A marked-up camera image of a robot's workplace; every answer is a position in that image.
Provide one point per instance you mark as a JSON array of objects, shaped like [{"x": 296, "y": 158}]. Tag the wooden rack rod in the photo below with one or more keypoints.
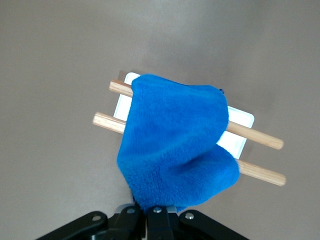
[
  {"x": 262, "y": 138},
  {"x": 107, "y": 122}
]

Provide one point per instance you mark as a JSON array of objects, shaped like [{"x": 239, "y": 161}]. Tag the white rack base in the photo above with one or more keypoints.
[{"x": 122, "y": 107}]

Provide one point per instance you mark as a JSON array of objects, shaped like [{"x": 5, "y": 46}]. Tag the blue microfibre towel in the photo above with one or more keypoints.
[{"x": 172, "y": 140}]

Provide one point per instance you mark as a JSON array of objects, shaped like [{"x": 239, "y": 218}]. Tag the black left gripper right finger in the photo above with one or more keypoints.
[{"x": 195, "y": 227}]

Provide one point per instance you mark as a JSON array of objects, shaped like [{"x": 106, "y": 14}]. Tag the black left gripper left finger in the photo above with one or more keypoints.
[{"x": 112, "y": 227}]

